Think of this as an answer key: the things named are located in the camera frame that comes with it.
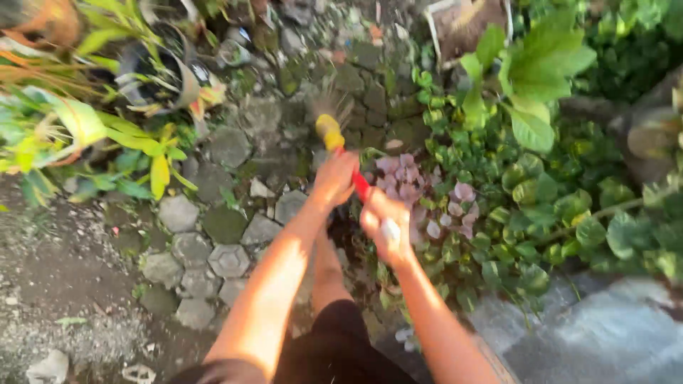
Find person's right hand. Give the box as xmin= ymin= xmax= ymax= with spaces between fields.
xmin=359 ymin=188 xmax=414 ymax=268

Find person's left hand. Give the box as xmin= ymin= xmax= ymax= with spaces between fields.
xmin=311 ymin=151 xmax=361 ymax=209

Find red and yellow stick broom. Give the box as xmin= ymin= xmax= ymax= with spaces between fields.
xmin=308 ymin=88 xmax=374 ymax=203

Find pale purple leaf plant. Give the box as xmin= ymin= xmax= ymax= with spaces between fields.
xmin=374 ymin=153 xmax=481 ymax=241

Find person's leg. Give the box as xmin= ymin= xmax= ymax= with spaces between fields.
xmin=311 ymin=226 xmax=355 ymax=315

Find person's black shorts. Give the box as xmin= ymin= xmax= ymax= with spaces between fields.
xmin=170 ymin=300 xmax=419 ymax=384

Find green ground cover plants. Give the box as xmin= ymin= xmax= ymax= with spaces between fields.
xmin=368 ymin=0 xmax=683 ymax=321

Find white framed wooden board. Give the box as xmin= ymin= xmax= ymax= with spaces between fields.
xmin=425 ymin=0 xmax=514 ymax=67

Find large-leaf green plant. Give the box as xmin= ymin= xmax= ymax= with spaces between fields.
xmin=460 ymin=8 xmax=598 ymax=155

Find black plant pot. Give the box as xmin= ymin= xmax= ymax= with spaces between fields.
xmin=115 ymin=24 xmax=214 ymax=110

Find grey concrete slab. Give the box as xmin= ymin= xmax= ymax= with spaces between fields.
xmin=470 ymin=274 xmax=683 ymax=384

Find yellow-green leafy plant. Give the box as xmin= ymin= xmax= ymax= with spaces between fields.
xmin=0 ymin=0 xmax=227 ymax=206

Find white litter scrap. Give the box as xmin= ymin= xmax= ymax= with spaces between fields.
xmin=122 ymin=364 xmax=157 ymax=384
xmin=26 ymin=349 xmax=70 ymax=384

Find orange-brown pot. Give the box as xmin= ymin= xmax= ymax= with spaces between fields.
xmin=0 ymin=0 xmax=81 ymax=51

